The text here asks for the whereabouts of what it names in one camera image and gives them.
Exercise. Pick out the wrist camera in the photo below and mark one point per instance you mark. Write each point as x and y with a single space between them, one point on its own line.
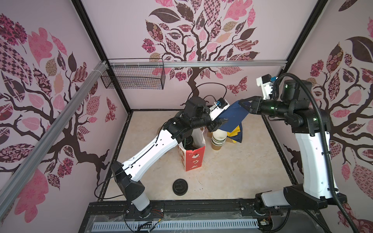
219 106
266 84

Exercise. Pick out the aluminium crossbar back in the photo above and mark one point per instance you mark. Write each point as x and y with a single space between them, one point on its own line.
192 64

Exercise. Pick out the red white paper gift bag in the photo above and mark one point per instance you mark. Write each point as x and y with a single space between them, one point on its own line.
193 159

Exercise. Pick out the dark blue paper napkin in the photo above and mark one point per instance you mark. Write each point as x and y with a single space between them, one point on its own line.
234 115

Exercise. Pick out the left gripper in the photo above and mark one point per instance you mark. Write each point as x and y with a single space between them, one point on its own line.
214 124

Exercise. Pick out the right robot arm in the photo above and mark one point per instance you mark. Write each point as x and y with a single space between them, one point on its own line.
314 193

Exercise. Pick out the stack of green paper cups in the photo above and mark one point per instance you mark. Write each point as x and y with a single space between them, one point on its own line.
216 146

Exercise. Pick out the black wire basket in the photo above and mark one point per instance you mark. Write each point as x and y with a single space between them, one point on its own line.
135 73

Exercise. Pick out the black coffee cup lid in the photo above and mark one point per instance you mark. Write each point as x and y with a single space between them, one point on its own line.
197 146
188 142
180 187

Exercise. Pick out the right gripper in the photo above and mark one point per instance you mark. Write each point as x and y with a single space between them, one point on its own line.
255 102

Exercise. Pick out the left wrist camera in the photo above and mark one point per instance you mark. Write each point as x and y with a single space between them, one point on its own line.
219 106

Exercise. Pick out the aluminium bar left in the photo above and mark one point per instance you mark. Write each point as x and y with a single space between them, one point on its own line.
22 175

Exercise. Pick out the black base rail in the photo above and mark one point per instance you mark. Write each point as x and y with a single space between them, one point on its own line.
270 220

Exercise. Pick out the white slotted cable duct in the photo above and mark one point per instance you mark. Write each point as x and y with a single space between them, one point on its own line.
174 225

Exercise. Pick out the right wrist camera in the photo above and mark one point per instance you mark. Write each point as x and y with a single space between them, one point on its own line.
266 84

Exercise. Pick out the blue napkin stack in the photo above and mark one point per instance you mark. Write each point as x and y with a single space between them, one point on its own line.
236 139

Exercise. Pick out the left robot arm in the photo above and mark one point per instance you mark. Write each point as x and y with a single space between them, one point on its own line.
127 174

